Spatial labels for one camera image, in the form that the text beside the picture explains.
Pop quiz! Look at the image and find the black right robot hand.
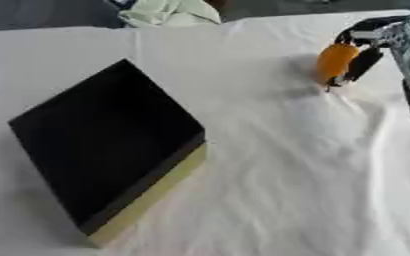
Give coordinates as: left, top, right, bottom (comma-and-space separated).
322, 15, 410, 93

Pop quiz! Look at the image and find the orange oval toy fruit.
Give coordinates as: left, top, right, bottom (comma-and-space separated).
313, 42, 363, 87

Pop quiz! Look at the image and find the tan cardboard box black inside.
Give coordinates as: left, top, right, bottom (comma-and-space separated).
7, 58, 209, 248

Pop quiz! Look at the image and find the pale crumpled cloth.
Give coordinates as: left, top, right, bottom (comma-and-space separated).
117, 0, 223, 28

